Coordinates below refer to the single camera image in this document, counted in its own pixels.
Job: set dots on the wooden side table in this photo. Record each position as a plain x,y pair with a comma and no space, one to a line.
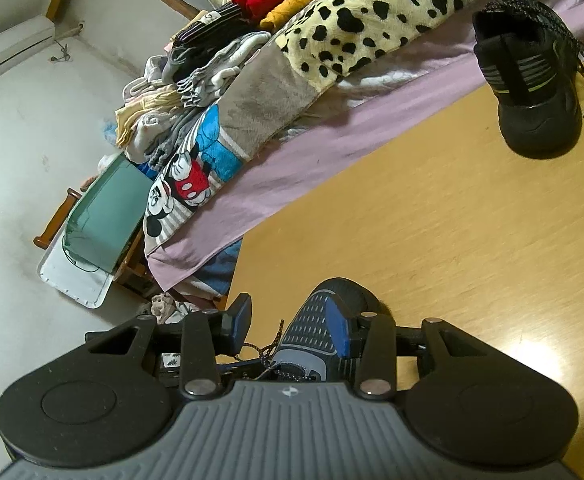
131,270

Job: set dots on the purple bed sheet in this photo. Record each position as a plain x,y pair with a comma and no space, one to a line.
351,119

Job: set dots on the folded grey striped clothes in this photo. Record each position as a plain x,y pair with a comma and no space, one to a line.
207,83

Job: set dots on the black sneaker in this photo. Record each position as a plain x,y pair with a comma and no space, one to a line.
535,67
324,342

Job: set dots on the teal storage bin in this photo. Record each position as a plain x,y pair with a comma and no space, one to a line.
103,222

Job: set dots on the laundry pile on floor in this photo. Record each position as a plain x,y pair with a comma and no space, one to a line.
168,310

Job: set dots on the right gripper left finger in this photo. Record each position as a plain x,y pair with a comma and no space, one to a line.
205,336

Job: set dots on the cartoon patchwork blanket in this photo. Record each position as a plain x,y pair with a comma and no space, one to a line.
327,42

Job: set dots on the black speckled shoelace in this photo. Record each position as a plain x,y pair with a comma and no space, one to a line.
264,367

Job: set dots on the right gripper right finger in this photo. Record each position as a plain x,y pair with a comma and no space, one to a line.
369,337

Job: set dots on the white tray lid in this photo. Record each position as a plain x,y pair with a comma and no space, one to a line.
80,281

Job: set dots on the folded yellow garment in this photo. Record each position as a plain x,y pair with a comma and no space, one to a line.
281,14

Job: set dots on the white air conditioner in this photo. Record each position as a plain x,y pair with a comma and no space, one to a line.
23,40

